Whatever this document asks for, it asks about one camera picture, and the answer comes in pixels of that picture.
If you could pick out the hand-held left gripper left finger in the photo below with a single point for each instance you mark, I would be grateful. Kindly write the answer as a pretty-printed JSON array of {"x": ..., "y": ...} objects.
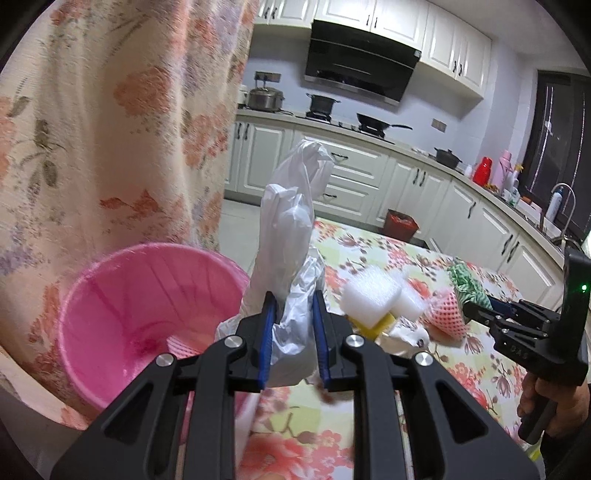
[{"x": 265, "y": 339}]

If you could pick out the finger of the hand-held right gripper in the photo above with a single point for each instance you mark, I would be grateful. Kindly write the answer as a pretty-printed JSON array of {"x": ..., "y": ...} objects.
[
  {"x": 482, "y": 313},
  {"x": 531, "y": 309}
]

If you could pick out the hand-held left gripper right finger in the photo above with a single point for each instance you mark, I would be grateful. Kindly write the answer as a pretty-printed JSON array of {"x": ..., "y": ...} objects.
[{"x": 322, "y": 344}]

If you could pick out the green patterned wrapper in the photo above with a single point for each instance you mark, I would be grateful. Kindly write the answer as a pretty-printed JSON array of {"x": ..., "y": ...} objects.
[{"x": 468, "y": 281}]

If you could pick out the pink foam fruit net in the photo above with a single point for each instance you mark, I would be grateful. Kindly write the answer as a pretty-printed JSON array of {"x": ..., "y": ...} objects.
[{"x": 445, "y": 318}]

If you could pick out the yellow packaging piece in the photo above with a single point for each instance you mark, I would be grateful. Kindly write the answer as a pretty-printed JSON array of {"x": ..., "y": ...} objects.
[{"x": 369, "y": 328}]

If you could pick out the large white foam block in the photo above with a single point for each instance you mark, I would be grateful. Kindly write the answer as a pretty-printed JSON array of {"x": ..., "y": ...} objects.
[{"x": 369, "y": 295}]

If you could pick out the long white foam block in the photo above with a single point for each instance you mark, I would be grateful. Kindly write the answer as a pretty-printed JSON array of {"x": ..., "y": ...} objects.
[{"x": 408, "y": 302}]

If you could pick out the small white plastic bag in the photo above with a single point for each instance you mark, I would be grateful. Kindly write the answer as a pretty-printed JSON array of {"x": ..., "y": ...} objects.
[{"x": 404, "y": 337}]

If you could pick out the large white plastic bag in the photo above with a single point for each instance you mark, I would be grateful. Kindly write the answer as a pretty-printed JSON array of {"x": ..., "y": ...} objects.
[{"x": 286, "y": 230}]

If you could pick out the pink trash bin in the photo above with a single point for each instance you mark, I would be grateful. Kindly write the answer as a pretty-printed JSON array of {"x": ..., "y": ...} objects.
[{"x": 138, "y": 300}]

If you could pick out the person's right hand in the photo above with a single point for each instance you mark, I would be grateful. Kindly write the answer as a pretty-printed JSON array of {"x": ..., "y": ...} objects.
[{"x": 572, "y": 406}]

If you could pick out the white spray bottle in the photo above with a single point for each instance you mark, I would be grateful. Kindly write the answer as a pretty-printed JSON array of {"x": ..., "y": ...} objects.
[{"x": 553, "y": 207}]

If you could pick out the red floor waste bin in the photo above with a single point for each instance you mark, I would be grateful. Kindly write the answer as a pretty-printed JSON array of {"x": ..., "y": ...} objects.
[{"x": 400, "y": 226}]

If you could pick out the chrome faucet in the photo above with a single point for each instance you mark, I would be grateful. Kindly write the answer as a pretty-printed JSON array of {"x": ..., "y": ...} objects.
[{"x": 570, "y": 191}]

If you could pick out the red thermos jug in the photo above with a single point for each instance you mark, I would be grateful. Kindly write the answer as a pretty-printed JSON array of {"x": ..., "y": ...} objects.
[{"x": 485, "y": 171}]

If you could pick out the pink thermos bottle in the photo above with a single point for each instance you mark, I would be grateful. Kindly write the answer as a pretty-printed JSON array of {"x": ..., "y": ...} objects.
[{"x": 504, "y": 168}]

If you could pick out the black casserole pot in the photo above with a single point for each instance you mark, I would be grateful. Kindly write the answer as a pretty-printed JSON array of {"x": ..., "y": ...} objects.
[{"x": 447, "y": 158}]

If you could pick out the dark window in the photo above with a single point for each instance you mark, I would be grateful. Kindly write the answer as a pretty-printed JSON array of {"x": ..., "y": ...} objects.
[{"x": 558, "y": 138}]

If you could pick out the white lower cabinets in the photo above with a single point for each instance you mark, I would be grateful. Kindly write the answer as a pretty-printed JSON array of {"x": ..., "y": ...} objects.
[{"x": 268, "y": 157}]

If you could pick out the white cabinets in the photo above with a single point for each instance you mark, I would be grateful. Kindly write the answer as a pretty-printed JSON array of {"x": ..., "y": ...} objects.
[
  {"x": 443, "y": 37},
  {"x": 268, "y": 157}
]

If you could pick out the black wok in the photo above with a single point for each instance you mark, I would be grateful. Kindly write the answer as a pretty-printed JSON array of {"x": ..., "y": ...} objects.
[{"x": 374, "y": 122}]

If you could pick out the black gas stove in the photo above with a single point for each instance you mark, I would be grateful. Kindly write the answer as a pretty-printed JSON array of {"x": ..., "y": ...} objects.
[{"x": 344, "y": 123}]

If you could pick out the black stock pot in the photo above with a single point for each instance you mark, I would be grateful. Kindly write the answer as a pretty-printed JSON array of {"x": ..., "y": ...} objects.
[{"x": 321, "y": 105}]

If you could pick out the steel pressure cooker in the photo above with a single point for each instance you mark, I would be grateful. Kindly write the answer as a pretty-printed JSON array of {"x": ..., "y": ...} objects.
[{"x": 264, "y": 99}]

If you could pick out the floral curtain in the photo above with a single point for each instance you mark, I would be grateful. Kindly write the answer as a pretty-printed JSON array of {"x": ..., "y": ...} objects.
[{"x": 115, "y": 115}]

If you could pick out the white upper cabinets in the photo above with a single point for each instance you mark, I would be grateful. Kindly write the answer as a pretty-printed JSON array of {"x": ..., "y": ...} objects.
[{"x": 443, "y": 37}]

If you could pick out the black range hood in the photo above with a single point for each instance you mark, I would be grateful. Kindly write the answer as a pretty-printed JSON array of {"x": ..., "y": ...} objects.
[{"x": 360, "y": 60}]

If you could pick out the wall outlet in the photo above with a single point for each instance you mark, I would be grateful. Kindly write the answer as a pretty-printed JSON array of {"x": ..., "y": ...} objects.
[{"x": 438, "y": 124}]

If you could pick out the dark wall socket strip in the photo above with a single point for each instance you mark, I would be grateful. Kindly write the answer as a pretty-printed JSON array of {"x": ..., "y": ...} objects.
[{"x": 268, "y": 76}]

